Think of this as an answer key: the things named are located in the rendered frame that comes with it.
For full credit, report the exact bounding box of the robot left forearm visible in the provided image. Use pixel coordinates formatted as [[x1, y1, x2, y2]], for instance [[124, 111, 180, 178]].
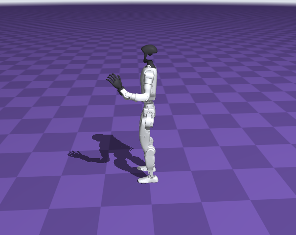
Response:
[[121, 88, 148, 102]]

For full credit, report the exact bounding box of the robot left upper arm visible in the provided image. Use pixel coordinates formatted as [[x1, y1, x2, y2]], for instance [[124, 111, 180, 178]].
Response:
[[142, 70, 154, 102]]

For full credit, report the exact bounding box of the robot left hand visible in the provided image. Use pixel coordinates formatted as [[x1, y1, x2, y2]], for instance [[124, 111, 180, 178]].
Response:
[[106, 73, 124, 95]]

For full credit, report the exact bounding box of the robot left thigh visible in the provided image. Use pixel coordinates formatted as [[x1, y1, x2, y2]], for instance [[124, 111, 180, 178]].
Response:
[[139, 114, 156, 154]]

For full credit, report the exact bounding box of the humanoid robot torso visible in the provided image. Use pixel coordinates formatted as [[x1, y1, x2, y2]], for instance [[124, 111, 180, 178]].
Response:
[[140, 65, 157, 118]]

